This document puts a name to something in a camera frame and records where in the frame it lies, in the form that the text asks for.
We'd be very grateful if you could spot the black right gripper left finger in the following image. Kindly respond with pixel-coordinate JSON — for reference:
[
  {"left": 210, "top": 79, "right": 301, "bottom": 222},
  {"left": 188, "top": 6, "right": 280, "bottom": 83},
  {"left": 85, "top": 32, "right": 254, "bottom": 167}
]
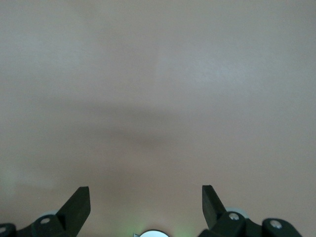
[{"left": 0, "top": 186, "right": 90, "bottom": 237}]

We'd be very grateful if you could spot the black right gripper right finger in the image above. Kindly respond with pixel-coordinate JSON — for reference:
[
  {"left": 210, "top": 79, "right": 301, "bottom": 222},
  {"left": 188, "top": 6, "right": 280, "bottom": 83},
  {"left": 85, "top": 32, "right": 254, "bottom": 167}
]
[{"left": 198, "top": 185, "right": 305, "bottom": 237}]

